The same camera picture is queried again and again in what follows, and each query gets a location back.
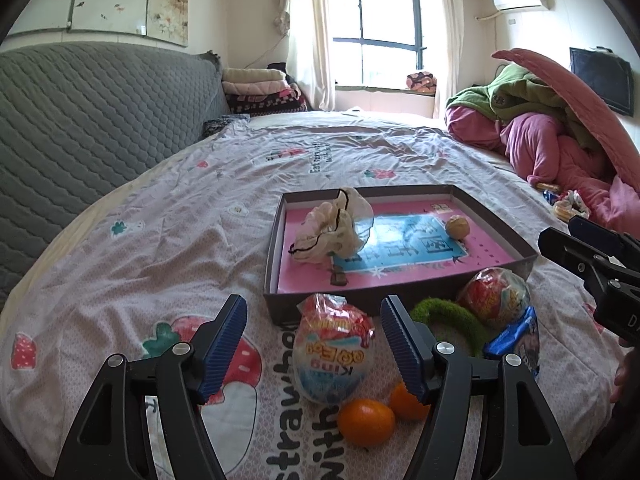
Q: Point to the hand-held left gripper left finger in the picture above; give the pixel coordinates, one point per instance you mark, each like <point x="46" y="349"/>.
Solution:
<point x="225" y="345"/>

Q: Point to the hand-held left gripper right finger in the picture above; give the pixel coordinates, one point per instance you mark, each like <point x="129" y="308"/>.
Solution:
<point x="400" y="350"/>

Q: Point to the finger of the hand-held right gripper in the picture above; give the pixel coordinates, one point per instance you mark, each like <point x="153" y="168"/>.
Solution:
<point x="610" y="242"/>
<point x="570" y="252"/>

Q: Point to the blue white toy egg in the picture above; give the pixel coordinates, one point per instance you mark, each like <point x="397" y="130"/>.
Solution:
<point x="330" y="360"/>

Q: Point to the brown cardboard box pink inside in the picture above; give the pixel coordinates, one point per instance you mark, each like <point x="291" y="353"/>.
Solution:
<point x="425" y="280"/>

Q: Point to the red toy egg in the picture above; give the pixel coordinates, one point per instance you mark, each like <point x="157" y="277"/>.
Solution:
<point x="495" y="295"/>

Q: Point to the blue snack packet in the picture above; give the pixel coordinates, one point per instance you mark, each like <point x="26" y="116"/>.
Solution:
<point x="520" y="340"/>

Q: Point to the person's right hand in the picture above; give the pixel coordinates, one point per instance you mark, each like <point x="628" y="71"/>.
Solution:
<point x="621" y="377"/>

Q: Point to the orange mandarin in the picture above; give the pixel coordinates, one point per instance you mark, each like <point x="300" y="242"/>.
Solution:
<point x="402" y="405"/>
<point x="365" y="422"/>

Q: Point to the small blue wrapper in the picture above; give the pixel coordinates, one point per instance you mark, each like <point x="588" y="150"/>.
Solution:
<point x="550" y="198"/>

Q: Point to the brown biscuit packet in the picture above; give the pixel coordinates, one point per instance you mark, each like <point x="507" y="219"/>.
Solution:
<point x="549" y="188"/>

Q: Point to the small tan round ball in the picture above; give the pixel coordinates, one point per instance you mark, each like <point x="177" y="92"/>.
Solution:
<point x="457" y="226"/>

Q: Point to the pink quilted pad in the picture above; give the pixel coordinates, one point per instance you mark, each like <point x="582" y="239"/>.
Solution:
<point x="575" y="95"/>

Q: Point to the green blanket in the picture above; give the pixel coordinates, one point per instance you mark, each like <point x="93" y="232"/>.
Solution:
<point x="490" y="95"/>

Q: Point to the dark blue patterned cloth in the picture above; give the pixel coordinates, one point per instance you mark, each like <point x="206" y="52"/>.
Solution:
<point x="222" y="125"/>

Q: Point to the folded cloth on windowsill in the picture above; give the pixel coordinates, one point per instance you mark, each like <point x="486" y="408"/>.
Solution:
<point x="421" y="82"/>

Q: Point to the cream curtain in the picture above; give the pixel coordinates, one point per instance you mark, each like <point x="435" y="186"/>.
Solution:
<point x="312" y="35"/>
<point x="450" y="45"/>

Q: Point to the folded dark checkered blanket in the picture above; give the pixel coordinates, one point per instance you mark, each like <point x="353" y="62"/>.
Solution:
<point x="270" y="104"/>

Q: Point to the folded pink blanket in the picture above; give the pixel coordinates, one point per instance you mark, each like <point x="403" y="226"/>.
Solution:
<point x="255" y="87"/>

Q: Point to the grey quilted headboard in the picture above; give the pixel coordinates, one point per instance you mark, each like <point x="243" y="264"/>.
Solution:
<point x="75" y="120"/>

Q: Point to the folded cream blanket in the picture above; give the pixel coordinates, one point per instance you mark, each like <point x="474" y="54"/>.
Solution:
<point x="252" y="75"/>

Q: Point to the black framed window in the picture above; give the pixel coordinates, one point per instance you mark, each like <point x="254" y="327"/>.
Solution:
<point x="385" y="25"/>

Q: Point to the black wall television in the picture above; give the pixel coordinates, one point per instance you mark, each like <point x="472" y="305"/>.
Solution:
<point x="602" y="80"/>

